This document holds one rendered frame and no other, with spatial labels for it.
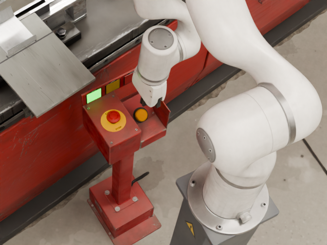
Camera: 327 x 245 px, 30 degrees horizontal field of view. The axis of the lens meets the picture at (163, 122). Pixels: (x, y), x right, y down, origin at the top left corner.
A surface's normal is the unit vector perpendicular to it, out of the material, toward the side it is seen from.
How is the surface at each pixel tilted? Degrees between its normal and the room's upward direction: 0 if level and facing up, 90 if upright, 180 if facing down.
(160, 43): 6
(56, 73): 0
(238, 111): 9
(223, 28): 44
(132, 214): 3
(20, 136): 90
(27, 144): 90
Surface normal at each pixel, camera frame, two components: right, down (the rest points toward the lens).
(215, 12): -0.24, 0.14
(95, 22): 0.08, -0.48
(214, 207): -0.64, 0.64
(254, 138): 0.35, 0.19
